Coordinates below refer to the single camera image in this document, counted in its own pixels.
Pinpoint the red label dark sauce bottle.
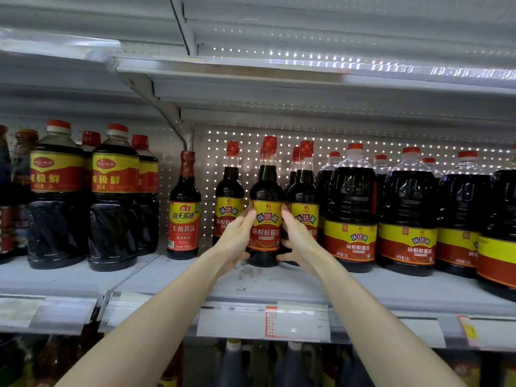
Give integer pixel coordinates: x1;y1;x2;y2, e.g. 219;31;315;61
131;134;161;256
81;130;103;152

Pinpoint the person's right hand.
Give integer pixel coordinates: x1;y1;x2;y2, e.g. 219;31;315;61
276;207;332;275

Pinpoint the blue-label oyster sauce bottle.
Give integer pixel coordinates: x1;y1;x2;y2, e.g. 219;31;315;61
0;125;39;264

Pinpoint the white metal store shelving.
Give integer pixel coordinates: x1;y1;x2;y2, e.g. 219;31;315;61
0;0;516;387

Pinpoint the person's left hand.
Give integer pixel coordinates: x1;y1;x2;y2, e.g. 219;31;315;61
211;207;259;275

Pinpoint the row of dark red-capped bottles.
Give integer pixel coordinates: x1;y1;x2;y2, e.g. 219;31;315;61
167;141;516;302

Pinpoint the person's right forearm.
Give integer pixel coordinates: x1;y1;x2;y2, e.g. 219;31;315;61
313;257;469;387

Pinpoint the person's left forearm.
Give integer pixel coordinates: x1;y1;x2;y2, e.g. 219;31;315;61
56;262;235;387

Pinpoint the rice vinegar jug green label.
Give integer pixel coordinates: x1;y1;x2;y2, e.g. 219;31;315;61
276;342;313;387

